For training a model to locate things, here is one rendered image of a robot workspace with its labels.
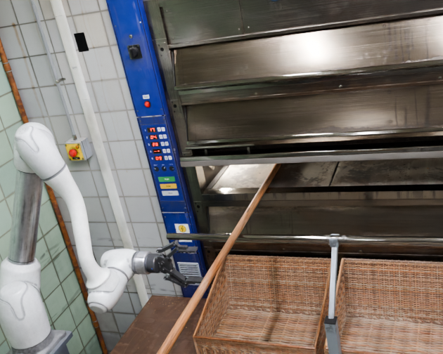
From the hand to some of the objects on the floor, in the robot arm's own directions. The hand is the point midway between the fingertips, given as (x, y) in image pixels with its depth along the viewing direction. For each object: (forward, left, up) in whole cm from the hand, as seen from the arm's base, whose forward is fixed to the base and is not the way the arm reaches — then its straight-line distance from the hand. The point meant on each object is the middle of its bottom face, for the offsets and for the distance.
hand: (197, 265), depth 209 cm
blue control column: (-35, +155, -119) cm, 199 cm away
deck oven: (+62, +155, -119) cm, 205 cm away
